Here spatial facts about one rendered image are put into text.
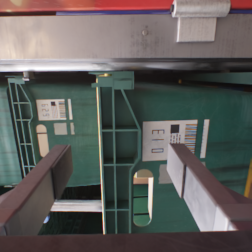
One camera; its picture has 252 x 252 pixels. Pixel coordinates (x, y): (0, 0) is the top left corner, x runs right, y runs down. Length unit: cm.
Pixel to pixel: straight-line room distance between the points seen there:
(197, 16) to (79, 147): 46
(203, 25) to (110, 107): 23
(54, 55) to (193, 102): 27
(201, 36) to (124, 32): 14
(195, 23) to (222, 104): 16
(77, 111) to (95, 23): 28
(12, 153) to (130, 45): 51
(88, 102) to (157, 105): 33
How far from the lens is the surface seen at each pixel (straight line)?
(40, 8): 41
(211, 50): 40
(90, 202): 66
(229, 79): 45
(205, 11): 37
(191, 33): 38
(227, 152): 33
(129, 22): 38
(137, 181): 59
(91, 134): 58
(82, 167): 63
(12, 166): 72
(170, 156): 16
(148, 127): 27
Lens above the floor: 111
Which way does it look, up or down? 1 degrees up
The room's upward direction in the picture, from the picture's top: 90 degrees counter-clockwise
